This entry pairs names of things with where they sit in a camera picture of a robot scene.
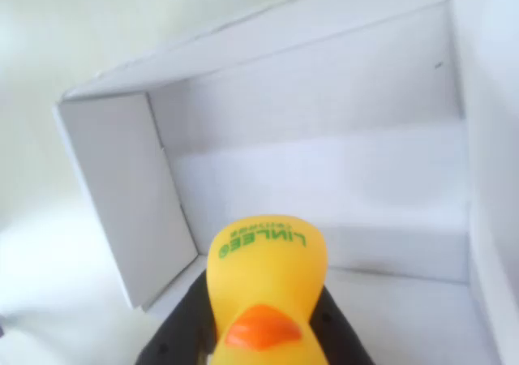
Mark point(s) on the yellow rubber duck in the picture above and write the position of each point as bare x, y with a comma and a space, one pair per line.
263, 284

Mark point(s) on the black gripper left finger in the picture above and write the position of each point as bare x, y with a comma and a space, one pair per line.
174, 336

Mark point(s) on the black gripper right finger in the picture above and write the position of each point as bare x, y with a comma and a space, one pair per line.
340, 336

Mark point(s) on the white cardboard box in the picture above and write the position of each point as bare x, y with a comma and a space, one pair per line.
324, 158

